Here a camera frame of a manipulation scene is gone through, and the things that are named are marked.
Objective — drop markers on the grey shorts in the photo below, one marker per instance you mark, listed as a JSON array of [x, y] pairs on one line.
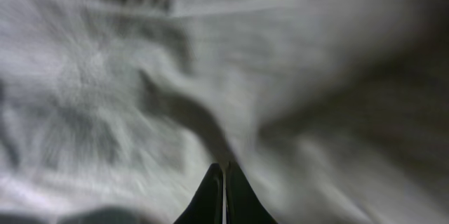
[[336, 110]]

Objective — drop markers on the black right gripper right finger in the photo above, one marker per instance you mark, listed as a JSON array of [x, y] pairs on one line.
[[243, 206]]

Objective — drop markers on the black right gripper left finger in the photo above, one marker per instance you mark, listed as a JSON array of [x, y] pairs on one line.
[[206, 206]]

